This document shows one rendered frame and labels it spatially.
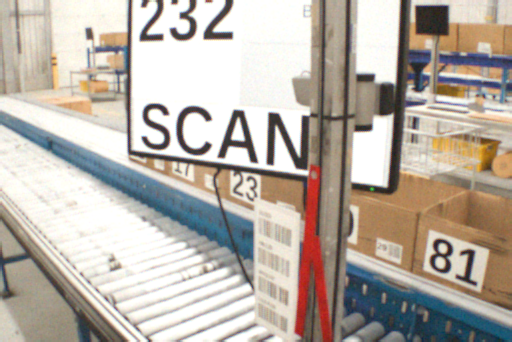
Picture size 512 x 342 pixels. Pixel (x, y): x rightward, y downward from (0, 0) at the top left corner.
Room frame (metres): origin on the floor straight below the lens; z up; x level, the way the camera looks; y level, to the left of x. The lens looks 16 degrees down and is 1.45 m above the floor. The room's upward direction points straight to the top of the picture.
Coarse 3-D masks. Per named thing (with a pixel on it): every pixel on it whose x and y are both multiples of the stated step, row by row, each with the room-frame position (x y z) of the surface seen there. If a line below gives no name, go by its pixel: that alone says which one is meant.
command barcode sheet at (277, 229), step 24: (264, 216) 0.61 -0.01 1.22; (288, 216) 0.58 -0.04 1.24; (264, 240) 0.61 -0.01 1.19; (288, 240) 0.57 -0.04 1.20; (264, 264) 0.61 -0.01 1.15; (288, 264) 0.57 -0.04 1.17; (264, 288) 0.61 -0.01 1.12; (288, 288) 0.57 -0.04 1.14; (264, 312) 0.61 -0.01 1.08; (288, 312) 0.57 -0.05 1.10; (288, 336) 0.57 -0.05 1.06
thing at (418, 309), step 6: (48, 138) 3.13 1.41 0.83; (48, 144) 3.13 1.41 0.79; (144, 186) 2.08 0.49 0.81; (414, 306) 1.01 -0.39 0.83; (420, 306) 1.01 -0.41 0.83; (414, 312) 1.01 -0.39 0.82; (420, 312) 1.00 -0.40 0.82; (414, 318) 1.00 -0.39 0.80; (420, 318) 1.02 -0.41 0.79; (414, 324) 1.00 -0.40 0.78; (414, 330) 1.00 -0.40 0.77; (408, 336) 1.02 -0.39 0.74; (414, 336) 1.00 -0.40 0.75
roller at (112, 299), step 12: (204, 264) 1.43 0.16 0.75; (216, 264) 1.44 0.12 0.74; (228, 264) 1.46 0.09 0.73; (168, 276) 1.34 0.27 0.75; (180, 276) 1.35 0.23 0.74; (192, 276) 1.37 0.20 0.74; (132, 288) 1.26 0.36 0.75; (144, 288) 1.27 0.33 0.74; (156, 288) 1.29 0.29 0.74; (108, 300) 1.20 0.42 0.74; (120, 300) 1.21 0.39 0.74
